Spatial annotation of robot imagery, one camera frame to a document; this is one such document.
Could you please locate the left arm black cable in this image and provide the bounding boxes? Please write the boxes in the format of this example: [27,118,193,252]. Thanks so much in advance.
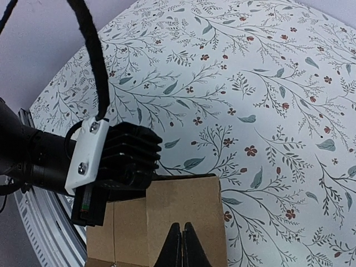
[0,0,109,122]

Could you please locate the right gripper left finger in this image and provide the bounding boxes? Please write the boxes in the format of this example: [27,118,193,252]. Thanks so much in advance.
[157,222,182,267]

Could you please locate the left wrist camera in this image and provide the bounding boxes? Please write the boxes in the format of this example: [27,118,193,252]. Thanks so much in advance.
[64,117,162,226]

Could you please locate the brown cardboard box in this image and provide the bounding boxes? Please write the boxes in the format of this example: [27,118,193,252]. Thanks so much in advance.
[86,174,227,266]

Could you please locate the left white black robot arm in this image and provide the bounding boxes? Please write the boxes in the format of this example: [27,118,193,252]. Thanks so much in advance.
[1,100,74,196]

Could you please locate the front aluminium rail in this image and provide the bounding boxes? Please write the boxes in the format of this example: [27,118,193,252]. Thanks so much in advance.
[12,108,88,267]

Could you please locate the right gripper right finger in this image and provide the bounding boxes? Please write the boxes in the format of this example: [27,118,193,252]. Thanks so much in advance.
[182,222,211,267]

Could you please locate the floral patterned table mat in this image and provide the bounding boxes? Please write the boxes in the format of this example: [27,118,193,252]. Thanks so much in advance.
[29,0,356,267]

